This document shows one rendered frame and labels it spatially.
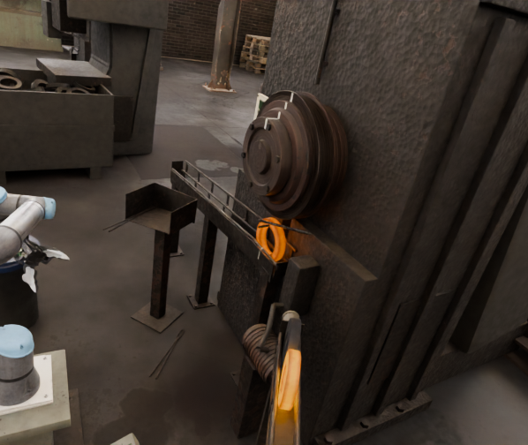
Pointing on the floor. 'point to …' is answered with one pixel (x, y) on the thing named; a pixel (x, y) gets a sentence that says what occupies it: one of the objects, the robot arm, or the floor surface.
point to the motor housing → (252, 381)
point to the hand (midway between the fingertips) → (54, 276)
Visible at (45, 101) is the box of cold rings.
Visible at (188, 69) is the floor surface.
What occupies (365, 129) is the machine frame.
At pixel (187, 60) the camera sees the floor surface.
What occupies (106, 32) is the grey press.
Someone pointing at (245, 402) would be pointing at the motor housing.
